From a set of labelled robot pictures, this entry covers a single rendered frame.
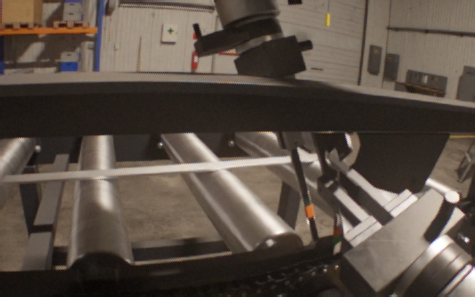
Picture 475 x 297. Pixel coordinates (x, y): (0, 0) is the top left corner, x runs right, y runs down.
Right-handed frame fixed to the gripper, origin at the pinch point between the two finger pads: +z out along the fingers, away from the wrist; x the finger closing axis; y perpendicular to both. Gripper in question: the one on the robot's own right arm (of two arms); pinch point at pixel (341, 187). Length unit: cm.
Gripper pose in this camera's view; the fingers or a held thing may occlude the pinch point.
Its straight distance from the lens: 38.7
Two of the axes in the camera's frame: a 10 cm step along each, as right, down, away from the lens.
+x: -8.8, 4.2, -2.4
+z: -4.4, -5.1, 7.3
